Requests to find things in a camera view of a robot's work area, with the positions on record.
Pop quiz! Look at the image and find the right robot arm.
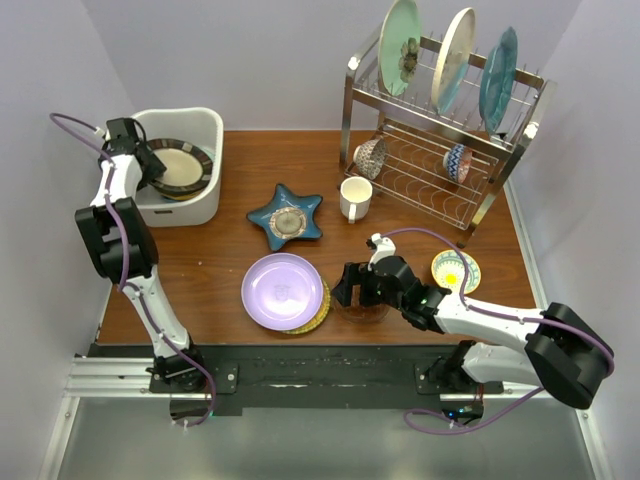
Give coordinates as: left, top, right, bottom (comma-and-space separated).
331, 255, 614, 409

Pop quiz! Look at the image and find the yellow blue small bowl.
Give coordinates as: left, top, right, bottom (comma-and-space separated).
431, 249, 482, 295

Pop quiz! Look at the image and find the lavender plate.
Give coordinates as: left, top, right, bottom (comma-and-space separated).
241, 253, 324, 332

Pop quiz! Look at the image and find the white mug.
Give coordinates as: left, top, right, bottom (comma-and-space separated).
339, 176, 373, 224

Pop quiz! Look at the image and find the black striped plate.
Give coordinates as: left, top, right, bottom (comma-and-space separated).
148, 138, 214, 196

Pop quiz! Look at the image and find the blue star-shaped dish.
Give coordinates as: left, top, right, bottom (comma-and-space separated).
246, 183, 323, 252

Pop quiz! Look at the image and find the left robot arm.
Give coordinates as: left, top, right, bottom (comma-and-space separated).
75, 117, 210, 392

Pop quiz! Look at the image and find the metal dish rack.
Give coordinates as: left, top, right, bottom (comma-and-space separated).
340, 28, 557, 247

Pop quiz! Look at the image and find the clear glass dish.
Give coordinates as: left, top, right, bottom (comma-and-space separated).
332, 294, 390, 324

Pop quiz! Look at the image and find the yellow polka dot plate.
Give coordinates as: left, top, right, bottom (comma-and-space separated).
160, 193, 199, 202

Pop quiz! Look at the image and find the beige blue plate in rack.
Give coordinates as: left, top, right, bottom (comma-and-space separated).
431, 7, 476, 115

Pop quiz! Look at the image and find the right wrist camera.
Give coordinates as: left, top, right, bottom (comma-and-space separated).
366, 233, 396, 271

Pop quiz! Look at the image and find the blue zigzag bowl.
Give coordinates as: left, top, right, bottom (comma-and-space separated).
442, 144, 473, 184

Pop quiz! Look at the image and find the teal glass plate in rack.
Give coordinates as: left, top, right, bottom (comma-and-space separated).
479, 27, 518, 135

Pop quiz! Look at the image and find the mint flower plate in rack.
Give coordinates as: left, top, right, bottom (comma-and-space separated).
378, 1, 422, 96

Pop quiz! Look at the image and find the white plastic bin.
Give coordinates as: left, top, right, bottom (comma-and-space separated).
131, 107, 223, 227

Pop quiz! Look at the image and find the red patterned bowl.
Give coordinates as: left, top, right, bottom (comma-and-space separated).
353, 138, 388, 180

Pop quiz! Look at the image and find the yellow patterned plate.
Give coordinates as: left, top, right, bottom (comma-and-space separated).
284, 280, 331, 335

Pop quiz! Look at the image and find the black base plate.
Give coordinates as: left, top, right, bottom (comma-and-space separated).
134, 342, 506, 419

